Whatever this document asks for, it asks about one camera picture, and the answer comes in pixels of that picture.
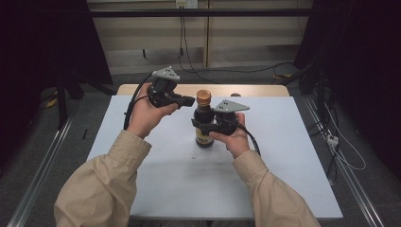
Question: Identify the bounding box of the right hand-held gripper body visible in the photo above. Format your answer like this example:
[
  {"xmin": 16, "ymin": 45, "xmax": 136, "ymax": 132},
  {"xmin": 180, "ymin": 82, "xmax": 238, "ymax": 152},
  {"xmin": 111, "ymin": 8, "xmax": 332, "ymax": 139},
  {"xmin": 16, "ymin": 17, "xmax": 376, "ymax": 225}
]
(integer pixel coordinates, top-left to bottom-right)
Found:
[{"xmin": 214, "ymin": 99, "xmax": 251, "ymax": 137}]

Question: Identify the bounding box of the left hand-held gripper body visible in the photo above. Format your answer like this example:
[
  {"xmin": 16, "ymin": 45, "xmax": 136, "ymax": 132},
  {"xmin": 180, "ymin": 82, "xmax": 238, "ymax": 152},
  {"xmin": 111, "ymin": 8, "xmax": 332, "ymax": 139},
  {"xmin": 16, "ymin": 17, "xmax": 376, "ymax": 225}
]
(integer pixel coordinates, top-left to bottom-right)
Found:
[{"xmin": 147, "ymin": 65, "xmax": 182, "ymax": 109}]

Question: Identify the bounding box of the soy sauce bottle yellow label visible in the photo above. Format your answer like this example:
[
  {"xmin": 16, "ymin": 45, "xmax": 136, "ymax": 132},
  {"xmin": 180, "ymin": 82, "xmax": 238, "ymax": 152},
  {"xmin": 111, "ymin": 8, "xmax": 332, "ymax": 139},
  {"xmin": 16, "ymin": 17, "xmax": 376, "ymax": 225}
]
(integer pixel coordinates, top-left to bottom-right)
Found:
[{"xmin": 192, "ymin": 89, "xmax": 217, "ymax": 149}]

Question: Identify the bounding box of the person's right hand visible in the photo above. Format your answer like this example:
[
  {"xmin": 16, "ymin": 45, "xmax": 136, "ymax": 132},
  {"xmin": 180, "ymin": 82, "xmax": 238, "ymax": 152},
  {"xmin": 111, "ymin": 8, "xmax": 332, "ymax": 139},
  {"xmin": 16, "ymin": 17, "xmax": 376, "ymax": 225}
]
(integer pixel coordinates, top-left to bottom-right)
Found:
[{"xmin": 208, "ymin": 113, "xmax": 252, "ymax": 160}]

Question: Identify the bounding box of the person's left hand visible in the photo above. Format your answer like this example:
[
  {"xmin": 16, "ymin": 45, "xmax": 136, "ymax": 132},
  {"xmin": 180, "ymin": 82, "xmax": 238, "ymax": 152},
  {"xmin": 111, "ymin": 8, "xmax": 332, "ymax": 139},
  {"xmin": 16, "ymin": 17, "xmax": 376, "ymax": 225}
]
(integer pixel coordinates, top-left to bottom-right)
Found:
[{"xmin": 126, "ymin": 82, "xmax": 180, "ymax": 140}]

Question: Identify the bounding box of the wooden table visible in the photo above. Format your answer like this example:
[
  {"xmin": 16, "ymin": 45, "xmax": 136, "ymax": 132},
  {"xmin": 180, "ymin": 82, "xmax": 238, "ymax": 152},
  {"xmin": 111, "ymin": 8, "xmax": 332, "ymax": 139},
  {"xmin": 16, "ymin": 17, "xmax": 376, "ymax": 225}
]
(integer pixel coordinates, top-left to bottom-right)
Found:
[{"xmin": 116, "ymin": 83, "xmax": 290, "ymax": 97}]

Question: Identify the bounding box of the white table mat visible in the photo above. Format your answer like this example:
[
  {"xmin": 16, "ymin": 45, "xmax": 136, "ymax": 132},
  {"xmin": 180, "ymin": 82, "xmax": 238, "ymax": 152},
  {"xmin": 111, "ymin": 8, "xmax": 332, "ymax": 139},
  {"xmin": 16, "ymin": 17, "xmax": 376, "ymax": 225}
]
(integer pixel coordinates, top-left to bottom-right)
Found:
[{"xmin": 86, "ymin": 95, "xmax": 344, "ymax": 220}]

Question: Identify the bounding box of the black horizontal bar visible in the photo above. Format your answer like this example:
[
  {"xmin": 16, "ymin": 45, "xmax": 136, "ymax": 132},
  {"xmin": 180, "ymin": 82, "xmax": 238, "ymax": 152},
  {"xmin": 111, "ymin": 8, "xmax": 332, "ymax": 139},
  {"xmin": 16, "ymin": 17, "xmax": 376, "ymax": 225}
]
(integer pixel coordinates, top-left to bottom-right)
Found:
[{"xmin": 89, "ymin": 8, "xmax": 314, "ymax": 18}]

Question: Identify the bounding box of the black metal stand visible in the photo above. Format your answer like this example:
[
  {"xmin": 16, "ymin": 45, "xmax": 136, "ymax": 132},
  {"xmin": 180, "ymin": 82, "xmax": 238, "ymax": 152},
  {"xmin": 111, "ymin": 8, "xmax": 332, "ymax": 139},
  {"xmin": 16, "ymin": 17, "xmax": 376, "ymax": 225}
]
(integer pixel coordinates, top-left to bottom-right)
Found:
[{"xmin": 56, "ymin": 74, "xmax": 70, "ymax": 131}]

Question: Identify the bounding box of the white power strip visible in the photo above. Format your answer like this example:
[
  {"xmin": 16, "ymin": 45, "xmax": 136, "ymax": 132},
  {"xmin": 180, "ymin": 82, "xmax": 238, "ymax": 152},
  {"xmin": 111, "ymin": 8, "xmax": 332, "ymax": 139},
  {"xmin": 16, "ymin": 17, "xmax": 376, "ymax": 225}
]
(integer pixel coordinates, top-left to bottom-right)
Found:
[{"xmin": 325, "ymin": 134, "xmax": 340, "ymax": 148}]

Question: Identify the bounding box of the black curtain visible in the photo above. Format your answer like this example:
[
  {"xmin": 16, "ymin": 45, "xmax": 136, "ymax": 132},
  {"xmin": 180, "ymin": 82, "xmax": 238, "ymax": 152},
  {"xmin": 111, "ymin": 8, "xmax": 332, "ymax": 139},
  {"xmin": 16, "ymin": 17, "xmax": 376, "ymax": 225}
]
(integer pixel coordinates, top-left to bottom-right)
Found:
[
  {"xmin": 292, "ymin": 0, "xmax": 401, "ymax": 181},
  {"xmin": 0, "ymin": 0, "xmax": 113, "ymax": 171}
]

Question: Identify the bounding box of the right hand-held gripper black cable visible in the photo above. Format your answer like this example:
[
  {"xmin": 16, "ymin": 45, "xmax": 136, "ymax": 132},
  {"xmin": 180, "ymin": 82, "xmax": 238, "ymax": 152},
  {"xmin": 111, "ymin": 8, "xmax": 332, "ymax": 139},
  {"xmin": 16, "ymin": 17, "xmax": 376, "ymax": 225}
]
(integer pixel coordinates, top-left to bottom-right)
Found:
[{"xmin": 235, "ymin": 121, "xmax": 262, "ymax": 157}]

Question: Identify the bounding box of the hand-held gripper black cable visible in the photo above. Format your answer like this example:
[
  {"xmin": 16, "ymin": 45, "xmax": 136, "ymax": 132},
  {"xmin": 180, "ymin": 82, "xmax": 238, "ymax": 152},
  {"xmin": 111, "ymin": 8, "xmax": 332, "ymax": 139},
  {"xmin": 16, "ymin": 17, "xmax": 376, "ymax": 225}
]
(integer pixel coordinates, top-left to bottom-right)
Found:
[
  {"xmin": 235, "ymin": 121, "xmax": 262, "ymax": 157},
  {"xmin": 123, "ymin": 72, "xmax": 154, "ymax": 131}
]

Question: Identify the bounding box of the black wall socket cable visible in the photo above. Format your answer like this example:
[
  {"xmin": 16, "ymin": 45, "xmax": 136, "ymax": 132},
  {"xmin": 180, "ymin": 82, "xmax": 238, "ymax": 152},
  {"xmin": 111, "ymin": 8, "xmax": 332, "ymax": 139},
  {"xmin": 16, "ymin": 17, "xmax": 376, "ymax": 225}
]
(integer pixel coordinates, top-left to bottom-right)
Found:
[
  {"xmin": 182, "ymin": 15, "xmax": 294, "ymax": 84},
  {"xmin": 178, "ymin": 8, "xmax": 190, "ymax": 72}
]

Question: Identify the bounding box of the left hand-held gripper black cable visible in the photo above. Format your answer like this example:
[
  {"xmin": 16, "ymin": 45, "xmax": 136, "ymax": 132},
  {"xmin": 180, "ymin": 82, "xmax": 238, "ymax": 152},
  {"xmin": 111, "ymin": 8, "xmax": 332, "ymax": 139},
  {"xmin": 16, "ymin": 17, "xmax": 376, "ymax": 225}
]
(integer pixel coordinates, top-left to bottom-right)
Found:
[{"xmin": 123, "ymin": 72, "xmax": 154, "ymax": 131}]

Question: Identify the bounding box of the white wall socket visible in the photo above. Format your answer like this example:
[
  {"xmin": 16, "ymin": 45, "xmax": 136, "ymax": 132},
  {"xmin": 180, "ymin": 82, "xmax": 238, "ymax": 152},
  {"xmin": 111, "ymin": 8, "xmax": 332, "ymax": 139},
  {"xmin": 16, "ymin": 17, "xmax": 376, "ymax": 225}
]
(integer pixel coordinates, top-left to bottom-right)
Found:
[{"xmin": 175, "ymin": 0, "xmax": 199, "ymax": 9}]

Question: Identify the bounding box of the white floor cable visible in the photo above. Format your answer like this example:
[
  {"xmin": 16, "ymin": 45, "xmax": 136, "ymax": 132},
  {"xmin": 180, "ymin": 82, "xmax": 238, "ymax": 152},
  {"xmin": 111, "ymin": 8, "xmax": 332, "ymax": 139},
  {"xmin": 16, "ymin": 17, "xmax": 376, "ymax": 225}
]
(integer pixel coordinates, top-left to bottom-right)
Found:
[{"xmin": 323, "ymin": 103, "xmax": 367, "ymax": 172}]

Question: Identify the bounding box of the metal floor rail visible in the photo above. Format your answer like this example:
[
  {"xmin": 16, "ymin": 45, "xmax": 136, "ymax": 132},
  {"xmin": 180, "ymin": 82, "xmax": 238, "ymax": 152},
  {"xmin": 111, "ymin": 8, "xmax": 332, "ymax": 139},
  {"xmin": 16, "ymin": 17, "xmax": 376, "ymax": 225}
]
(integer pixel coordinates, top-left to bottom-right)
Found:
[
  {"xmin": 6, "ymin": 114, "xmax": 78, "ymax": 227},
  {"xmin": 302, "ymin": 94, "xmax": 386, "ymax": 227}
]

